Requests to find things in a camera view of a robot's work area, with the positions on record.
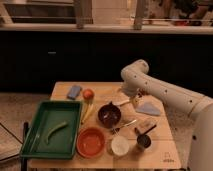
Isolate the clear plastic piece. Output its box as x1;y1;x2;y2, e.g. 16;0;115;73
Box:
138;119;151;132

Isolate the green plastic tray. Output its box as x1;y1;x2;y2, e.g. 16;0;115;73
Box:
20;101;82;160

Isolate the blue sponge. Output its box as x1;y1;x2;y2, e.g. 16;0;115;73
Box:
67;85;82;100

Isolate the dark red grapes bunch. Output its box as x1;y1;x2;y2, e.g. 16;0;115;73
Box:
138;90;145;97

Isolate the metal measuring cup black handle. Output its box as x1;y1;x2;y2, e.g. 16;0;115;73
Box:
135;126;155;150

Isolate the red orange bowl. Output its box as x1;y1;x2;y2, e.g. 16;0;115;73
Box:
76;127;105;158

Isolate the red tomato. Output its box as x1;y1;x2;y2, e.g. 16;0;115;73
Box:
82;89;94;100

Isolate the yellow banana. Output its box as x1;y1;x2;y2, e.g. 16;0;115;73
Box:
81;103;94;124

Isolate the metal spoon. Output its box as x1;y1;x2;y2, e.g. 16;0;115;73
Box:
111;119;137;134

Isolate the dark purple bowl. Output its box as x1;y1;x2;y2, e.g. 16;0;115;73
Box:
98;103;121;128

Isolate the white handled dish brush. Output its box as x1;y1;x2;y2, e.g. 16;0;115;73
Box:
110;99;130;107

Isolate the light blue cloth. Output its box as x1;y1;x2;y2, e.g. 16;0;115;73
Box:
135;102;161;116

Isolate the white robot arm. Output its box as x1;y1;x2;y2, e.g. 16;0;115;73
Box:
121;59;213;171

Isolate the white cup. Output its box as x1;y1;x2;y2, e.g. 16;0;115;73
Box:
111;135;129;156

